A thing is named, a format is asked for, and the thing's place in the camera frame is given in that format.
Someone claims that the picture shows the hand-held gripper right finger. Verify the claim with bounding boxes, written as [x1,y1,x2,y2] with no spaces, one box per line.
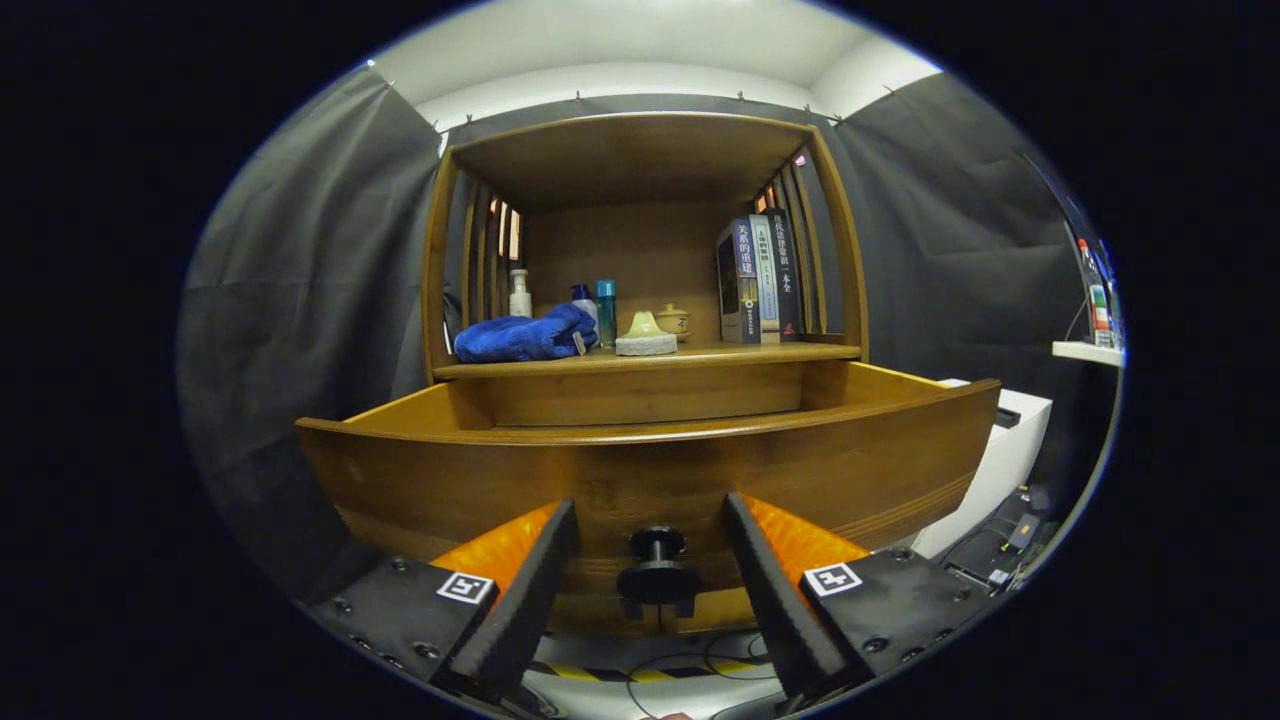
[724,491,1001,703]

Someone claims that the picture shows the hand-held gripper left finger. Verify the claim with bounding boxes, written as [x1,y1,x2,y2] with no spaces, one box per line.
[305,500,581,707]

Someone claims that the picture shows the wooden countertop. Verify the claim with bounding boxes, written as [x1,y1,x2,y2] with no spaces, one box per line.
[432,340,863,381]

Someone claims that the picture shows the yellow black floor tape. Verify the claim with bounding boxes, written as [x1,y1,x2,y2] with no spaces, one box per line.
[530,655,771,686]

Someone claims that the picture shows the dark electronic device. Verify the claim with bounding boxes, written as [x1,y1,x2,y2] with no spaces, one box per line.
[940,483,1053,593]

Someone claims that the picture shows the blue towel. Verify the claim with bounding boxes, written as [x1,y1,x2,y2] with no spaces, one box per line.
[454,304,600,364]

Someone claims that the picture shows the white storage unit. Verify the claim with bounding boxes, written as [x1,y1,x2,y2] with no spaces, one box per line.
[910,378,1054,561]

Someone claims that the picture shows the pale spine book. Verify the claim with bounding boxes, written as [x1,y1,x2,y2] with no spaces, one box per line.
[748,214,781,343]

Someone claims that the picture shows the blue spine book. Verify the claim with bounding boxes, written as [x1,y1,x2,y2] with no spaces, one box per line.
[716,220,763,345]

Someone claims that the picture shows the white shelf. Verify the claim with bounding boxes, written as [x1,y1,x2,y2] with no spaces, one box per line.
[1052,340,1125,368]

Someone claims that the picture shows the red label water bottle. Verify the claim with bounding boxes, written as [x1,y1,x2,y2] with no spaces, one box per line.
[1077,238,1113,349]

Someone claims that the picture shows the black floor cable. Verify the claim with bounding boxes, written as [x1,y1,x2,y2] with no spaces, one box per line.
[625,630,776,719]

